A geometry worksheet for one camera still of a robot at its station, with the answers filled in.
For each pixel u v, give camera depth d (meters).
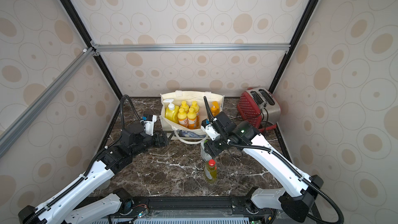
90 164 0.48
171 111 0.85
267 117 0.88
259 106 0.90
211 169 0.70
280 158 0.42
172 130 0.74
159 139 0.62
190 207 0.74
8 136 0.51
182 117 0.85
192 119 0.85
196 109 0.87
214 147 0.60
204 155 0.82
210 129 0.62
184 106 0.87
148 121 0.63
